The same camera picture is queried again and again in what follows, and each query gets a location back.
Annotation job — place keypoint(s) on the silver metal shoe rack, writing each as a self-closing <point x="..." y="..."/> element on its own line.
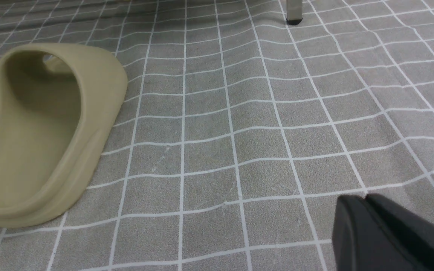
<point x="294" y="12"/>

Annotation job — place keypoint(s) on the olive green right slipper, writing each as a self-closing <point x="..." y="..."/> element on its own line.
<point x="58" y="106"/>

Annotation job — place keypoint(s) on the grey white grid floor cloth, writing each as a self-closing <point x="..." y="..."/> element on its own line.
<point x="238" y="132"/>

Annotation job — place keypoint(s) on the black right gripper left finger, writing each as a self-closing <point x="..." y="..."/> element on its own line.
<point x="363" y="242"/>

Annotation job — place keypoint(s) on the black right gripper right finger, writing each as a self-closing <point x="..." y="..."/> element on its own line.
<point x="412" y="231"/>

